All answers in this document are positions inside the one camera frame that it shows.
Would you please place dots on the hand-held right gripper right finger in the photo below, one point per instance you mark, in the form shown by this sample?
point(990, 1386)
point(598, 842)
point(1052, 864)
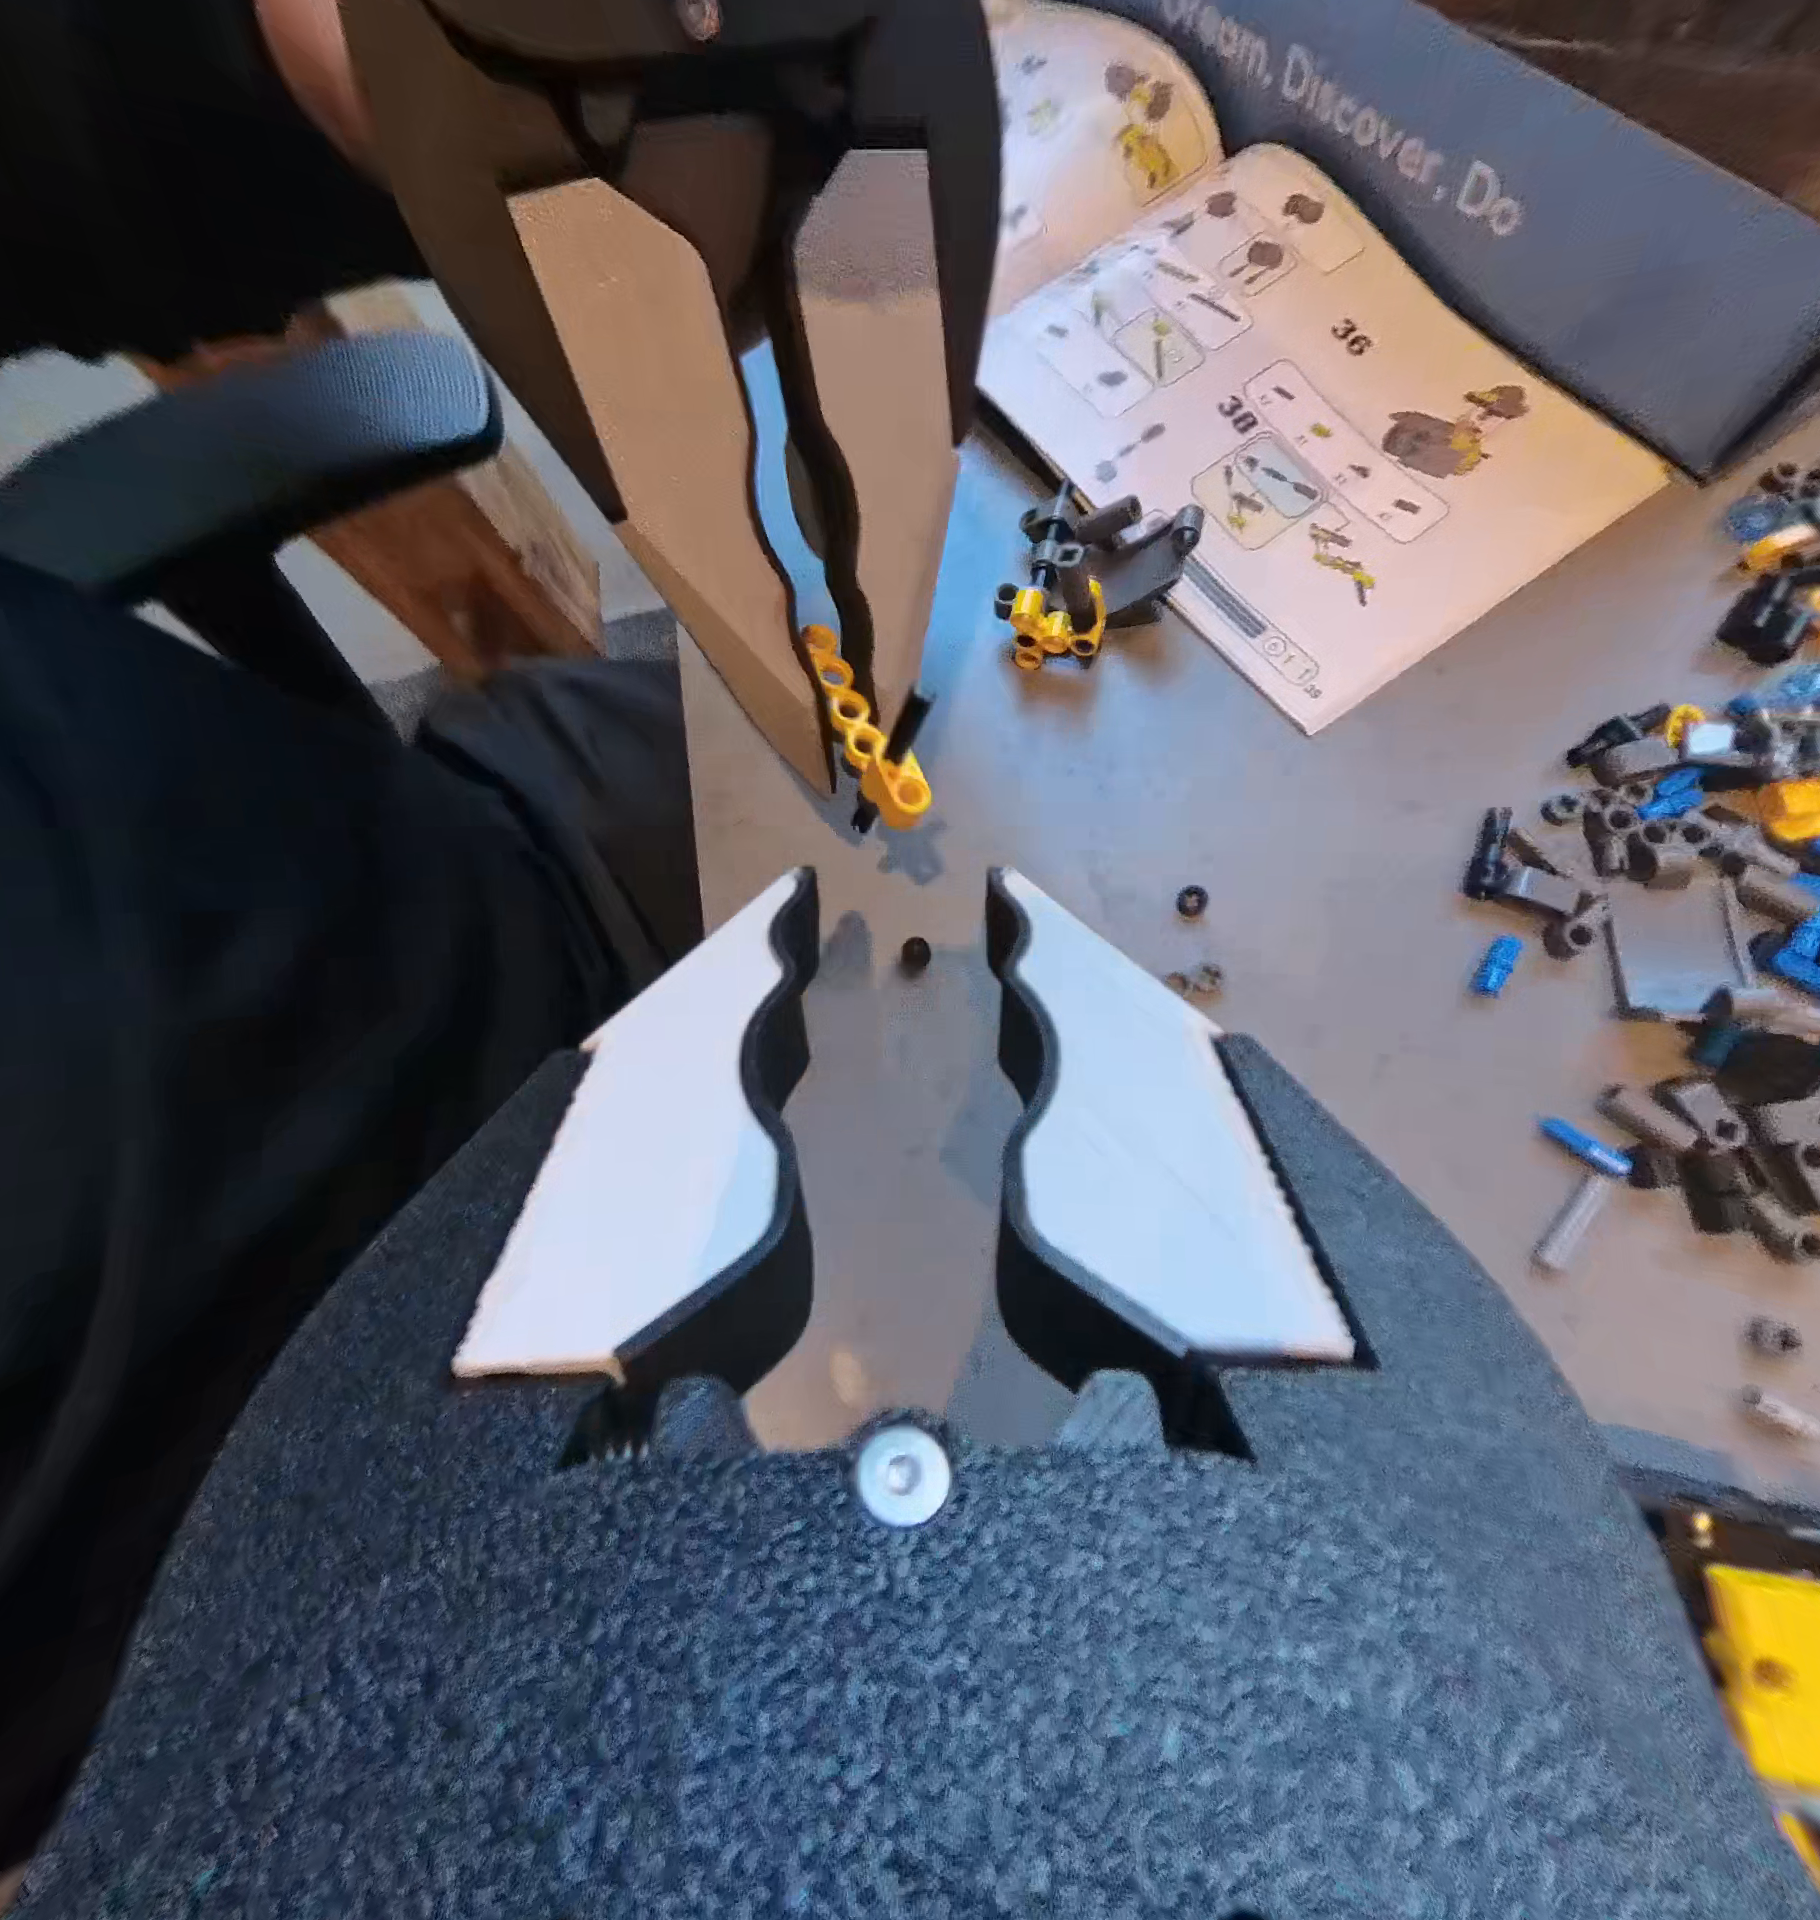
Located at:
point(1182, 1186)

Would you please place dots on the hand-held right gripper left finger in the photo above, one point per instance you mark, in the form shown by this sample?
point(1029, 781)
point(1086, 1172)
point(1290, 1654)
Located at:
point(641, 1186)

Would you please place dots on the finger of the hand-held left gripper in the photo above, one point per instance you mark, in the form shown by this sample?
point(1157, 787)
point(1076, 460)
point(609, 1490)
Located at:
point(656, 390)
point(889, 360)

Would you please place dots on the grey and yellow brick assembly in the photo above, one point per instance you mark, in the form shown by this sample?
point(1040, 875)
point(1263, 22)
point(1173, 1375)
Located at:
point(1107, 570)

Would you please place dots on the yellow perforated brick beam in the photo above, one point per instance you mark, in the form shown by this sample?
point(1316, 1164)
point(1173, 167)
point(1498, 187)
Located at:
point(843, 696)

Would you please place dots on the person's left forearm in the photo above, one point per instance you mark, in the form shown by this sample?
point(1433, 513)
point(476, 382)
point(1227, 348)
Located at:
point(101, 180)

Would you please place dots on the person's left hand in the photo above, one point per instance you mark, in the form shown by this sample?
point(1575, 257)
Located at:
point(312, 75)

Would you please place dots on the small grey brick piece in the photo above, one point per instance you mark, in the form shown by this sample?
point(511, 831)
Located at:
point(1196, 979)

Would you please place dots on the small blue brick piece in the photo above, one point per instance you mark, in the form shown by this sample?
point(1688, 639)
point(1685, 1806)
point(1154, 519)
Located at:
point(1500, 967)

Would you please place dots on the light grey axle rod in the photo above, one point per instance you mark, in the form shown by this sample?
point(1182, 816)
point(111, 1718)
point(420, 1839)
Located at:
point(1572, 1222)

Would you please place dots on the blue axle peg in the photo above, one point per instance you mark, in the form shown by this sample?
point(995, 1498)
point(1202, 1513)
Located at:
point(1587, 1144)

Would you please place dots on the black chair armrest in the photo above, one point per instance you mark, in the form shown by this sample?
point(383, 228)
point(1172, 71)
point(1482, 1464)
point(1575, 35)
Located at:
point(252, 451)

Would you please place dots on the open instruction booklet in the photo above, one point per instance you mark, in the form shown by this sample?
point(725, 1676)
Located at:
point(1303, 420)

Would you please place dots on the person's black clothing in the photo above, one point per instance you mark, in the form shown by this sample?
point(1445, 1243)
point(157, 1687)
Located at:
point(191, 1051)

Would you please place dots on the pile of small building bricks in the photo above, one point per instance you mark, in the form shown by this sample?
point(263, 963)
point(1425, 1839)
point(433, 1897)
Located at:
point(1752, 870)

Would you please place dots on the grey cardboard box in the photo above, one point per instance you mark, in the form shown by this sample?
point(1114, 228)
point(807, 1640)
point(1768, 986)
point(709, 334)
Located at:
point(1633, 210)

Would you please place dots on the yellow and black brick vehicle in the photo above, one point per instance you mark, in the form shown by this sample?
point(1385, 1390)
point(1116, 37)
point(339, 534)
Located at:
point(1782, 1680)

